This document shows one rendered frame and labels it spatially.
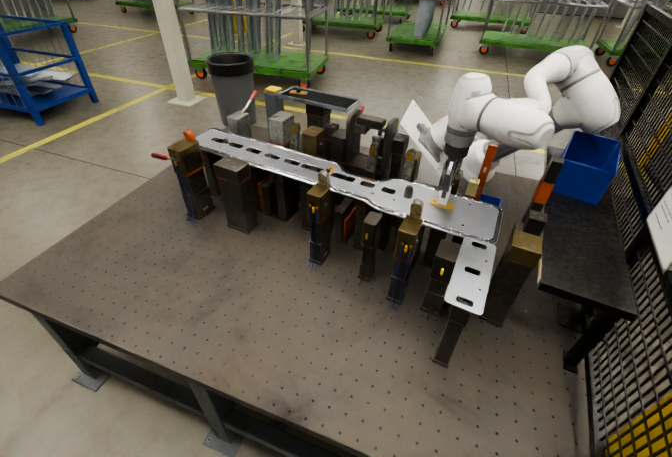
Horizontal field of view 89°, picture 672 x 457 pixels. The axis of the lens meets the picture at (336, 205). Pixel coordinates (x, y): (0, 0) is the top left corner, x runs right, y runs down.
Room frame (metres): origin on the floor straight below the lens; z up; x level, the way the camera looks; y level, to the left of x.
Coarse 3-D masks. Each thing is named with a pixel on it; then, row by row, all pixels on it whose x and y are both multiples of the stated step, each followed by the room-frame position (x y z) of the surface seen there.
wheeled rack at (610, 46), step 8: (616, 0) 7.52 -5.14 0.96; (624, 0) 7.50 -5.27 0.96; (632, 0) 7.47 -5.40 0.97; (632, 8) 6.65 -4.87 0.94; (640, 8) 6.61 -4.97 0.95; (664, 8) 6.52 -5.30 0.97; (624, 24) 6.66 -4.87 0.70; (600, 40) 7.49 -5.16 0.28; (608, 40) 7.45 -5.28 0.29; (600, 48) 7.43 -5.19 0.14; (608, 48) 6.83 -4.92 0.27; (616, 48) 6.79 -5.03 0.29; (640, 48) 6.84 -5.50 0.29; (616, 56) 6.65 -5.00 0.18; (648, 56) 6.46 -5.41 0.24; (608, 64) 6.68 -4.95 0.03
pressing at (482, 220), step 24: (216, 144) 1.41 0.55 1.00; (240, 144) 1.41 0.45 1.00; (264, 144) 1.42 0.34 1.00; (264, 168) 1.22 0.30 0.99; (288, 168) 1.22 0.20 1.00; (336, 168) 1.23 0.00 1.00; (336, 192) 1.07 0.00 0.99; (360, 192) 1.06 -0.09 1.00; (384, 192) 1.06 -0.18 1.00; (432, 192) 1.07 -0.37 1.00; (432, 216) 0.93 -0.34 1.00; (456, 216) 0.93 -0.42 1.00; (480, 216) 0.93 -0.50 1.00; (480, 240) 0.82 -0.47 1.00
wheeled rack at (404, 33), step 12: (408, 0) 9.00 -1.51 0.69; (432, 0) 7.04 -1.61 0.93; (444, 0) 6.97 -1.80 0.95; (408, 24) 8.54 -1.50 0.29; (432, 24) 8.62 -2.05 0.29; (444, 24) 8.65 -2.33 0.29; (396, 36) 7.30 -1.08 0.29; (408, 36) 7.32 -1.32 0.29; (432, 36) 7.38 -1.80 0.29; (432, 48) 7.03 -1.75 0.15
